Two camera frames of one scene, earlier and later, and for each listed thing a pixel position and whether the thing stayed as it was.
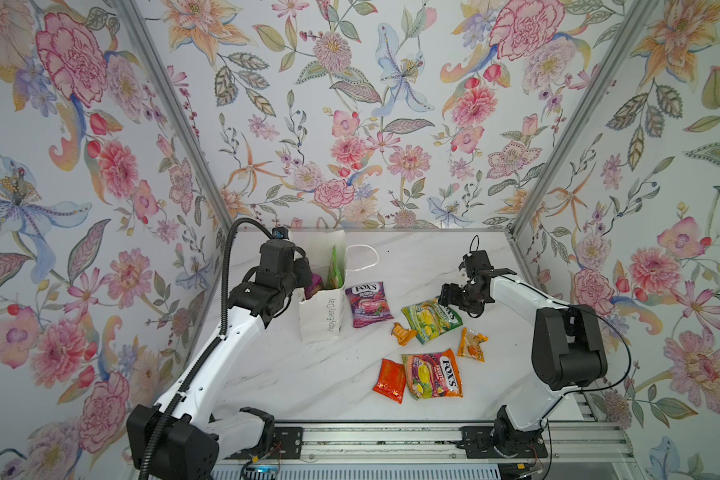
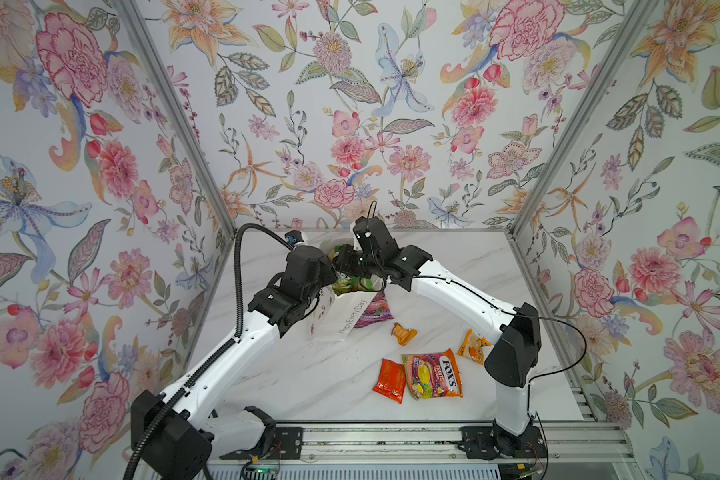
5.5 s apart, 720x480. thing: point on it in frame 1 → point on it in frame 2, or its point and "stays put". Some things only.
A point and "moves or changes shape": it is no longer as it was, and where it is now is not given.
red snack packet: (391, 381) stays put
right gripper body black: (456, 294) → (357, 262)
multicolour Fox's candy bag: (433, 375) stays put
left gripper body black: (303, 274) → (326, 271)
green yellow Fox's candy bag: (431, 319) → (345, 284)
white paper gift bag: (321, 317) moves or changes shape
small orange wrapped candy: (403, 334) stays put
